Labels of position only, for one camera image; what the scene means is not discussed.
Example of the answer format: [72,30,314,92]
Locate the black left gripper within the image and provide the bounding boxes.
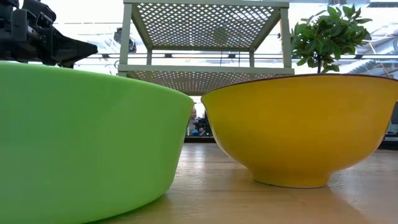
[0,0,99,68]

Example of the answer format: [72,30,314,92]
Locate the green plastic mini bowl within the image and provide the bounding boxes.
[0,60,195,224]

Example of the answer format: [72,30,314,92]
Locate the yellow mini bowl dark rim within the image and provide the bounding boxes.
[200,73,398,189]

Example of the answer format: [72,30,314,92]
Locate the pale green metal shelf rack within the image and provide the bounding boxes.
[117,0,295,96]

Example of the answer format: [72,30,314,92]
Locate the person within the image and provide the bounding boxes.
[188,108,203,136]

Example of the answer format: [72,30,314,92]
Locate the small round dark object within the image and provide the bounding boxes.
[213,26,231,43]

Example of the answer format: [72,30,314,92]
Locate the black background robot arms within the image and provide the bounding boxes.
[198,111,214,137]

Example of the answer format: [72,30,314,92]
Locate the green tree in black pot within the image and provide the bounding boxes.
[290,3,373,75]

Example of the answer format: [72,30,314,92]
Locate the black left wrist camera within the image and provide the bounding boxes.
[21,0,57,25]

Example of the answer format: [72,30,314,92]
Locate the black hanging camera device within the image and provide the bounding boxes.
[113,27,137,54]

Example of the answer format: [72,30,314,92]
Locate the grey overhead rail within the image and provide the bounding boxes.
[73,52,398,60]

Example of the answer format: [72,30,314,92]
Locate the black aluminium table frame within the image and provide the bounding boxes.
[183,136,398,151]

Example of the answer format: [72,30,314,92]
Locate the silver ventilation duct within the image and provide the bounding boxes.
[348,58,398,77]

